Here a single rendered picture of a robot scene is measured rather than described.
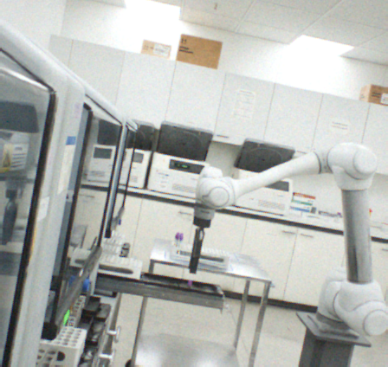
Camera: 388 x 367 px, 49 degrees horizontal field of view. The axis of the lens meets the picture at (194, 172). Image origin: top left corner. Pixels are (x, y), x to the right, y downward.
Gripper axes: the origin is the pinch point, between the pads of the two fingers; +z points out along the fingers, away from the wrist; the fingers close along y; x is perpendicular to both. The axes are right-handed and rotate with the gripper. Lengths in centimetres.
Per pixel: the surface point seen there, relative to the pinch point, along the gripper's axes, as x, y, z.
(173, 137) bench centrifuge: -13, -257, -56
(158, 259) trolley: -13.9, -25.2, 7.4
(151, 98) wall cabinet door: -41, -255, -90
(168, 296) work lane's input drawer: -8.5, 9.6, 12.0
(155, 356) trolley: -5, -39, 61
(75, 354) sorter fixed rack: -33, 79, 4
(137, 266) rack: -22.9, 5.7, 3.2
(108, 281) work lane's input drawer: -32.7, 9.6, 10.1
